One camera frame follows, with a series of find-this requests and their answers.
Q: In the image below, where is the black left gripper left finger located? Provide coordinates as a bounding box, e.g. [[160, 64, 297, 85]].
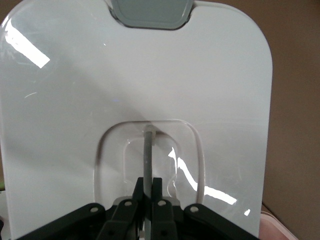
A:
[[14, 176, 145, 240]]

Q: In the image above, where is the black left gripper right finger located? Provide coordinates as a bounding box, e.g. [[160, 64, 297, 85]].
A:
[[151, 176, 261, 240]]

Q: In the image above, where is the grey translucent lid handle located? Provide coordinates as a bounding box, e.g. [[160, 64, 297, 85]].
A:
[[141, 123, 159, 240]]

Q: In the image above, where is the white plastic box lid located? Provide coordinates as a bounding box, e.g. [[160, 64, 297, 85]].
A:
[[0, 0, 274, 240]]

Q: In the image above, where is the grey lid latch clip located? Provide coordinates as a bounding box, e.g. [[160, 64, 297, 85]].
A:
[[108, 0, 195, 31]]

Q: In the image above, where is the pink container edge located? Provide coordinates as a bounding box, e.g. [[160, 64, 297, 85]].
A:
[[258, 209, 300, 240]]

